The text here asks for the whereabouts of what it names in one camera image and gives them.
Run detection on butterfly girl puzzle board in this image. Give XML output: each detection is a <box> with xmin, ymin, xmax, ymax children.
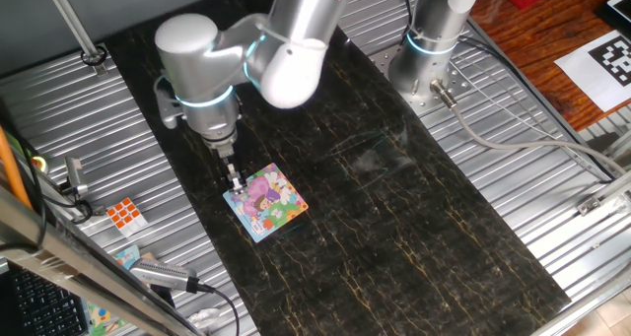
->
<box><xmin>222</xmin><ymin>162</ymin><xmax>310</xmax><ymax>244</ymax></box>

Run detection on grey metal wrist bracket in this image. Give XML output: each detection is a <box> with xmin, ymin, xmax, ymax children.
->
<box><xmin>154</xmin><ymin>74</ymin><xmax>186</xmax><ymax>130</ymax></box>

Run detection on black looped camera cable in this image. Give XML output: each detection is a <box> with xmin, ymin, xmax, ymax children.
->
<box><xmin>58</xmin><ymin>180</ymin><xmax>96</xmax><ymax>225</ymax></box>

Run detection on aluminium frame beam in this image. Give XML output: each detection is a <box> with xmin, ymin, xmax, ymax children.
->
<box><xmin>0</xmin><ymin>185</ymin><xmax>203</xmax><ymax>336</ymax></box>

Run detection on paper with marker code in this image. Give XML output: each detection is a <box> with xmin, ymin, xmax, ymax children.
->
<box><xmin>554</xmin><ymin>29</ymin><xmax>631</xmax><ymax>113</ymax></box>

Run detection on black clamp tool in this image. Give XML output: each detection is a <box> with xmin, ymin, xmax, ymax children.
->
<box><xmin>63</xmin><ymin>157</ymin><xmax>90</xmax><ymax>197</ymax></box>

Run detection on colourful picture book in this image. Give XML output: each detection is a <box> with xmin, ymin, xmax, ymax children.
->
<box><xmin>86</xmin><ymin>244</ymin><xmax>144</xmax><ymax>336</ymax></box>

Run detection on aluminium post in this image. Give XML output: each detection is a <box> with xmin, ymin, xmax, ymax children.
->
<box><xmin>41</xmin><ymin>0</ymin><xmax>108</xmax><ymax>76</ymax></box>

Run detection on black marble mat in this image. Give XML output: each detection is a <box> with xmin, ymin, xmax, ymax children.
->
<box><xmin>105</xmin><ymin>0</ymin><xmax>572</xmax><ymax>336</ymax></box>

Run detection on white crumpled plastic bag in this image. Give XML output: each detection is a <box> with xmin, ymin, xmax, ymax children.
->
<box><xmin>186</xmin><ymin>306</ymin><xmax>222</xmax><ymax>332</ymax></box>

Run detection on black ring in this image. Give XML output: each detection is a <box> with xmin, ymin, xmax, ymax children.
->
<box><xmin>80</xmin><ymin>43</ymin><xmax>109</xmax><ymax>68</ymax></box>

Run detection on black keyboard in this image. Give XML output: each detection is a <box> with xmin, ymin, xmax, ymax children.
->
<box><xmin>9</xmin><ymin>269</ymin><xmax>90</xmax><ymax>336</ymax></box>

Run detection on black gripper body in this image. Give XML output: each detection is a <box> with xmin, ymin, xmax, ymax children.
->
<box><xmin>215</xmin><ymin>146</ymin><xmax>245</xmax><ymax>180</ymax></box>

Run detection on rubiks cube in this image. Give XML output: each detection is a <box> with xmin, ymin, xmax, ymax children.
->
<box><xmin>105</xmin><ymin>197</ymin><xmax>149</xmax><ymax>238</ymax></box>

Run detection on aluminium corner bracket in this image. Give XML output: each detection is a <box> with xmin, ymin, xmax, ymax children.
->
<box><xmin>575</xmin><ymin>170</ymin><xmax>631</xmax><ymax>217</ymax></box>

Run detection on black base cable bundle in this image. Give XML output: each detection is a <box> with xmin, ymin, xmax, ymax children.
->
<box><xmin>460</xmin><ymin>34</ymin><xmax>615</xmax><ymax>182</ymax></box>

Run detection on orange pole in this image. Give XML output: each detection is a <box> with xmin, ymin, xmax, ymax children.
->
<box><xmin>0</xmin><ymin>126</ymin><xmax>34</xmax><ymax>212</ymax></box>

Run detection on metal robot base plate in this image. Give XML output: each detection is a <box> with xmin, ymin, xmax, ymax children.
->
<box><xmin>367</xmin><ymin>39</ymin><xmax>474</xmax><ymax>116</ymax></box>

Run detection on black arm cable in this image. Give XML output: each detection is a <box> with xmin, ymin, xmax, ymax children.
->
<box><xmin>399</xmin><ymin>0</ymin><xmax>418</xmax><ymax>36</ymax></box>

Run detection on silver ribbed camera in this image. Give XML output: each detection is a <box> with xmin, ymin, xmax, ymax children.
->
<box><xmin>129</xmin><ymin>257</ymin><xmax>201</xmax><ymax>294</ymax></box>

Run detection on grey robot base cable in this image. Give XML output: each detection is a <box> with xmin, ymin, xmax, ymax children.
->
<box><xmin>429</xmin><ymin>79</ymin><xmax>627</xmax><ymax>177</ymax></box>

